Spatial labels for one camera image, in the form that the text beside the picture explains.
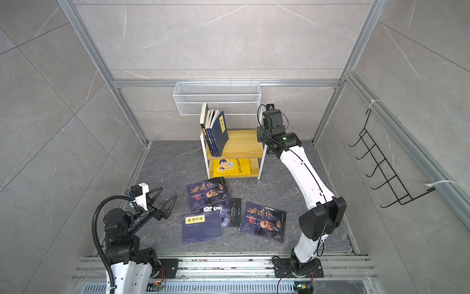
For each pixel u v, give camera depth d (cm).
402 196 58
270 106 66
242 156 86
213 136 75
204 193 93
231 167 101
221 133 85
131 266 53
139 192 59
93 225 46
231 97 101
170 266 73
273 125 57
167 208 63
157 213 62
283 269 73
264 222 85
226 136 92
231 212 88
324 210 43
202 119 73
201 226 84
